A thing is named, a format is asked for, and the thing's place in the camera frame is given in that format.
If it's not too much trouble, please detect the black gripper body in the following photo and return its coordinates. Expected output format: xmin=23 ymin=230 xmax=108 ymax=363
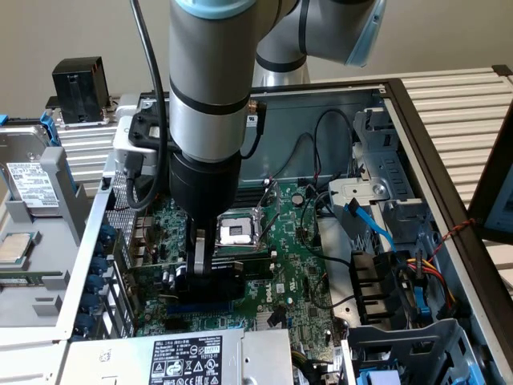
xmin=167 ymin=151 xmax=244 ymax=234

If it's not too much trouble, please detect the green graphics card black shroud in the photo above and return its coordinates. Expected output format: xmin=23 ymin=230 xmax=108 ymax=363
xmin=115 ymin=240 xmax=246 ymax=306

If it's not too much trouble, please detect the CPU socket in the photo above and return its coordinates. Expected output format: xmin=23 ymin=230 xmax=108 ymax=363
xmin=216 ymin=210 xmax=272 ymax=257

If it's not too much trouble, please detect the silver socket cover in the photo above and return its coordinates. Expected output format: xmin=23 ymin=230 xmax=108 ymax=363
xmin=254 ymin=180 xmax=281 ymax=241

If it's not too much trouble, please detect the short black expansion slot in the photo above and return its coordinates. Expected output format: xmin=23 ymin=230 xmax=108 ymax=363
xmin=163 ymin=318 xmax=192 ymax=333

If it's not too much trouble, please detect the silver chipset heat sink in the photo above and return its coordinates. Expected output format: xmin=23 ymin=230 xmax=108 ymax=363
xmin=255 ymin=310 xmax=289 ymax=332

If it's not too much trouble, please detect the green motherboard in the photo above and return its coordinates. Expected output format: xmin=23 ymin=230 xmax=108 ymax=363
xmin=135 ymin=182 xmax=349 ymax=362

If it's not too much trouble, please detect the open grey PC case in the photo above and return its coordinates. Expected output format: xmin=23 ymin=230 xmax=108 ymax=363
xmin=54 ymin=78 xmax=513 ymax=385

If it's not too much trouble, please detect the silver power supply unit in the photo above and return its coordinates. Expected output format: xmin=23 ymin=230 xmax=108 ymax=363
xmin=59 ymin=328 xmax=296 ymax=385

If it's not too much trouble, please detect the black CPU cooler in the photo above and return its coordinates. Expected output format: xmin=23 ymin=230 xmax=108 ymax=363
xmin=51 ymin=55 xmax=113 ymax=129

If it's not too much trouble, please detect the grey parts rack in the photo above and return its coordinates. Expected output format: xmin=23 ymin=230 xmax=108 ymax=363
xmin=0 ymin=146 xmax=95 ymax=385

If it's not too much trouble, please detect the black plastic fan shroud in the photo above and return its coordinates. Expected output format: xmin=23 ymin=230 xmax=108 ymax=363
xmin=348 ymin=250 xmax=414 ymax=326

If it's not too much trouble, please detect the silver hard disk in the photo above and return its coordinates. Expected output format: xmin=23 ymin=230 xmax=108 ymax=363
xmin=0 ymin=124 xmax=61 ymax=209

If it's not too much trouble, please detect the green RAM stick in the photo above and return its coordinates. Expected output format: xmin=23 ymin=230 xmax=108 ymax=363
xmin=0 ymin=271 xmax=65 ymax=281

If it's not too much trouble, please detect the square silver CPU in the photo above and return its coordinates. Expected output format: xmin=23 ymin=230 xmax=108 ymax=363
xmin=0 ymin=232 xmax=33 ymax=265

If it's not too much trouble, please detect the silver disk bay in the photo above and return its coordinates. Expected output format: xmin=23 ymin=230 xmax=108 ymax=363
xmin=326 ymin=106 xmax=438 ymax=257

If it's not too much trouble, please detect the blue plastic drive latch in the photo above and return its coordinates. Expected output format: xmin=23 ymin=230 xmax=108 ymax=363
xmin=355 ymin=368 xmax=402 ymax=385

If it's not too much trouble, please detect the grey metal drive cage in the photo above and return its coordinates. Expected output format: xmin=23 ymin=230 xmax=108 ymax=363
xmin=342 ymin=318 xmax=502 ymax=385

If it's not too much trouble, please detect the blue plastic clip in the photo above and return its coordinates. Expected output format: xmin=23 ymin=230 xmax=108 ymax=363
xmin=412 ymin=285 xmax=433 ymax=320

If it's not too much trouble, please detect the black framed monitor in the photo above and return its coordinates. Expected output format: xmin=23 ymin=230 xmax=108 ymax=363
xmin=467 ymin=107 xmax=513 ymax=241

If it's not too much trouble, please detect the black cable with brass plug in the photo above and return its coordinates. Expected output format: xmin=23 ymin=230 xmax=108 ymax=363
xmin=239 ymin=99 xmax=269 ymax=160

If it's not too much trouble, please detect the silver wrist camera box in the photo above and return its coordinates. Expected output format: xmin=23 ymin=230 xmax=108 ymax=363
xmin=113 ymin=107 xmax=172 ymax=177

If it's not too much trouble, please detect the black looped wire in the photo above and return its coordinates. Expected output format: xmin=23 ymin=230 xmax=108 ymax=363
xmin=286 ymin=132 xmax=317 ymax=181
xmin=313 ymin=108 xmax=357 ymax=184

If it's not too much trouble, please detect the thick black camera cable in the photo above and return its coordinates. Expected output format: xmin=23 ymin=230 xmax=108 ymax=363
xmin=126 ymin=0 xmax=169 ymax=212

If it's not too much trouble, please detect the blue flat data wire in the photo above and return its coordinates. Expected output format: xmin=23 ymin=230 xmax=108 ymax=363
xmin=344 ymin=198 xmax=398 ymax=253

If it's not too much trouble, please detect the yellow power wire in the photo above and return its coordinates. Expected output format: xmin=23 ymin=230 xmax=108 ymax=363
xmin=406 ymin=258 xmax=458 ymax=306

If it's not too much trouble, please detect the red power wire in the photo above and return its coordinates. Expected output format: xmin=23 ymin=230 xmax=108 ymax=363
xmin=420 ymin=267 xmax=456 ymax=302

